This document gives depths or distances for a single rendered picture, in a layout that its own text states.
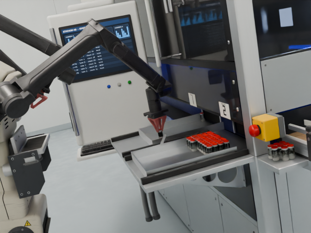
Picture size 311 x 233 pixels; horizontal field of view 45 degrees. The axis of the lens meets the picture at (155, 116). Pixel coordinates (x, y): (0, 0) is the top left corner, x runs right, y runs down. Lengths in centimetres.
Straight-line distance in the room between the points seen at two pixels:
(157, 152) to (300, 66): 64
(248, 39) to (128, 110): 109
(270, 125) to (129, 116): 113
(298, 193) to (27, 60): 570
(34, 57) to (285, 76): 565
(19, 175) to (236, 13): 91
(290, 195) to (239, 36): 61
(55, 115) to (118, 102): 463
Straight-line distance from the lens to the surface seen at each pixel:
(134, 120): 221
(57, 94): 672
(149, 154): 155
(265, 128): 124
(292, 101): 139
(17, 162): 140
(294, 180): 148
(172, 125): 191
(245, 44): 128
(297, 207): 153
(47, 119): 678
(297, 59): 139
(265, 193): 142
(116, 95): 218
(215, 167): 131
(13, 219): 150
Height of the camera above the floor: 136
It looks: 13 degrees down
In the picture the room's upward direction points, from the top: 11 degrees counter-clockwise
